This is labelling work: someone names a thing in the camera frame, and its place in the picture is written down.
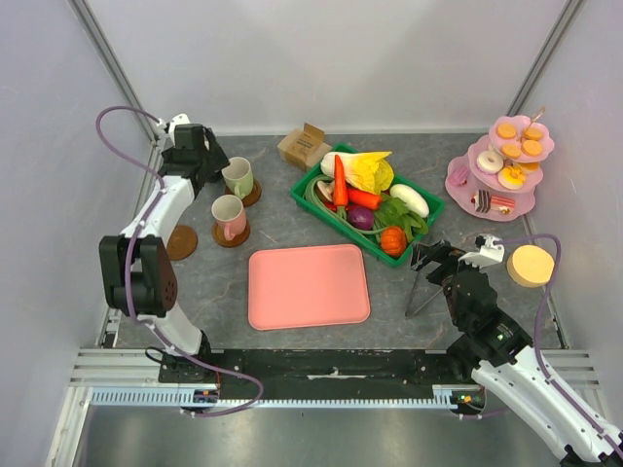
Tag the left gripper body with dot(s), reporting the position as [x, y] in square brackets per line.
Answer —
[214, 161]

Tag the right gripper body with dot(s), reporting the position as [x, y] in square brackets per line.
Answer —
[445, 255]

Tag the green mug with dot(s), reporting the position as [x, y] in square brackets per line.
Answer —
[238, 177]

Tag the pink mug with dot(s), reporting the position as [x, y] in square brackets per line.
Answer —
[228, 212]

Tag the chocolate cake slice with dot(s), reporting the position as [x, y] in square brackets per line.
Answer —
[482, 201]

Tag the brown saucer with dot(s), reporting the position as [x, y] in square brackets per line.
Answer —
[219, 236]
[253, 194]
[182, 243]

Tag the red striped cake slice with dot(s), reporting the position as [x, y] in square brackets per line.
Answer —
[503, 205]

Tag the pink macaron cake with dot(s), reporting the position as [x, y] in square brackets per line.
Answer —
[459, 176]

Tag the yellow glazed donut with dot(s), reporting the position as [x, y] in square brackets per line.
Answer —
[511, 177]

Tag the white glazed donut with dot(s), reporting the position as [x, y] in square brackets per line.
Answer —
[490, 162]

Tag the round biscuit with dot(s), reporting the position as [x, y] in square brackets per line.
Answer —
[511, 151]
[506, 131]

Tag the biscuits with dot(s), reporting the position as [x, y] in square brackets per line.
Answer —
[530, 141]

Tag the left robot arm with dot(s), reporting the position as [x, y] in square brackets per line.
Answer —
[138, 278]

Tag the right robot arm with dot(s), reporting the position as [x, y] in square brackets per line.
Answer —
[502, 357]

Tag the small orange pumpkin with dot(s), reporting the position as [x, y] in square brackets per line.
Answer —
[393, 241]

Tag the white radish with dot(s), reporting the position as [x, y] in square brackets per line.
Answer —
[412, 199]

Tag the yellow round sponge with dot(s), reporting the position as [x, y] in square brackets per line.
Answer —
[530, 266]

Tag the green leafy vegetable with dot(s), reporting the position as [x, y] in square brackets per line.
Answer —
[393, 212]

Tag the green vegetable crate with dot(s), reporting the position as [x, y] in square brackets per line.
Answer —
[369, 243]

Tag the purple onion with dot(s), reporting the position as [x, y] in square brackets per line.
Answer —
[361, 217]

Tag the pink three-tier cake stand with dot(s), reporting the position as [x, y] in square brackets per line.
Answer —
[525, 197]

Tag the cardboard box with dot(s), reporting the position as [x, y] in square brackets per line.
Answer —
[304, 147]

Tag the lying carrot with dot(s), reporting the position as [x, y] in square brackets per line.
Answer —
[365, 199]

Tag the green long beans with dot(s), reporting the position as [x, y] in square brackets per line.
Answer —
[340, 215]

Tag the napa cabbage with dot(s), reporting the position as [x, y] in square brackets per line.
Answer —
[368, 172]

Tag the mushroom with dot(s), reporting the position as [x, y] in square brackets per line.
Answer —
[325, 190]

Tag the upright carrot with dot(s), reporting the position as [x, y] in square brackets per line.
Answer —
[340, 194]

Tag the pink serving tray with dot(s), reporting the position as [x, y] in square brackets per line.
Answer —
[307, 287]

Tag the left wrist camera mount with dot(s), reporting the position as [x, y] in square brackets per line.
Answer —
[164, 130]

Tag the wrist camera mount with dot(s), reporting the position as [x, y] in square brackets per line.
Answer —
[164, 130]
[490, 252]

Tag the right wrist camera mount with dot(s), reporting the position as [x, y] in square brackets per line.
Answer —
[490, 252]

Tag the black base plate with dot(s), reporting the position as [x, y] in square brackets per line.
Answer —
[319, 373]

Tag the white cable duct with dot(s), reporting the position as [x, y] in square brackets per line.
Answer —
[194, 399]

